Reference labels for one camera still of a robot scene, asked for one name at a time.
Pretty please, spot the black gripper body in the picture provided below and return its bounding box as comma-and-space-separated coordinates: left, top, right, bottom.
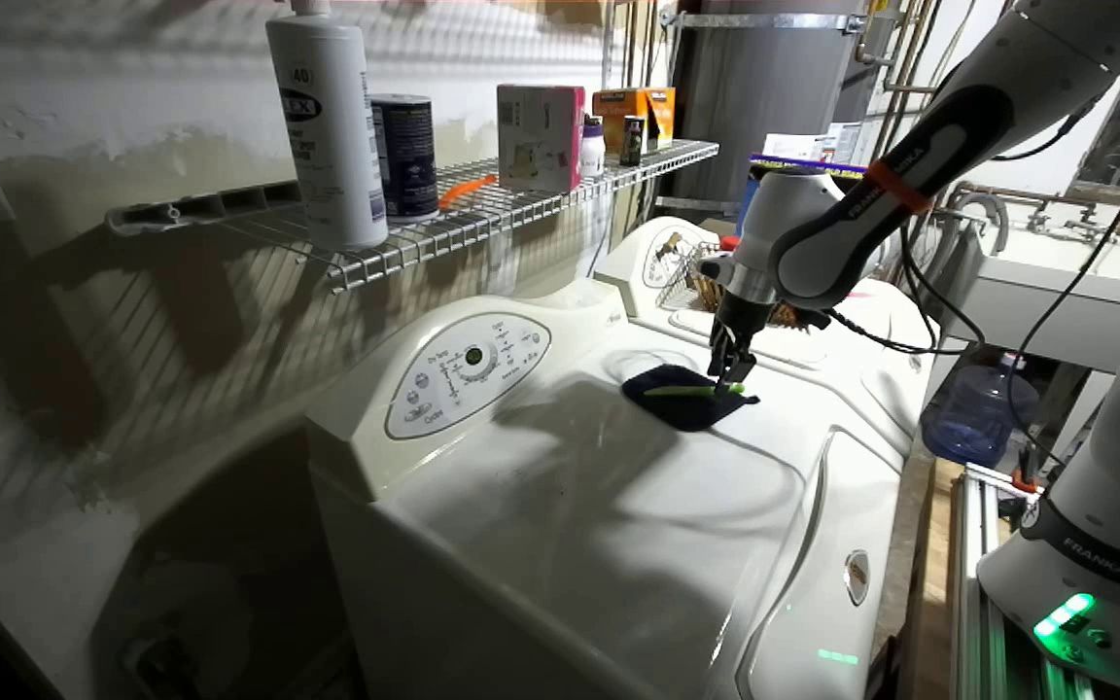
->
707, 285, 771, 357

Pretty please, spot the orange plastic knife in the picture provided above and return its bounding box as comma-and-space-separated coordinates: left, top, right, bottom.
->
441, 172, 504, 214

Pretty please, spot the black cloth pad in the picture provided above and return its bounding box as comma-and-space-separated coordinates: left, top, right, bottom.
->
618, 361, 767, 435

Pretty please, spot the white washing machine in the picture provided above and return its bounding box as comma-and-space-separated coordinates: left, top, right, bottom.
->
305, 293, 943, 700

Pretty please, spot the orange cardboard box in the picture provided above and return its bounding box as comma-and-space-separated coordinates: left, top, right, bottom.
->
589, 87, 681, 172

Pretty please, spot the grey round bin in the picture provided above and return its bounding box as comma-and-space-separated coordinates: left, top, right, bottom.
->
673, 0, 872, 206

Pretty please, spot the blue plastic jug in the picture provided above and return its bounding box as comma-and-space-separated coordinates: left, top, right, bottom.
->
918, 350, 1044, 468

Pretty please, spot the pink and white box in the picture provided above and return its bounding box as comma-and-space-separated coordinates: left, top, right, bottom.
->
493, 83, 592, 202

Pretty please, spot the wooden board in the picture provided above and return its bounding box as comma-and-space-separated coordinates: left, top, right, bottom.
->
887, 450, 973, 700

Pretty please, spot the dark cylindrical can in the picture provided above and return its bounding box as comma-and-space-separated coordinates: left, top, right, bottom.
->
369, 94, 445, 223

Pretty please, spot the white spray bottle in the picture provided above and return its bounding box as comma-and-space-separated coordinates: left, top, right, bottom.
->
260, 10, 392, 258

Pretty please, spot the orange cable strap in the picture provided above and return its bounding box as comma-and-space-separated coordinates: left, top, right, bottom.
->
863, 159, 933, 219

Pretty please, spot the white wire shelf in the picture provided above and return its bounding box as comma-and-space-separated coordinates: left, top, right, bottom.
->
106, 131, 724, 297

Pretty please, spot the aluminium frame stand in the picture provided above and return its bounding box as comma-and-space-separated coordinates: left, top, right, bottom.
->
951, 460, 1044, 700

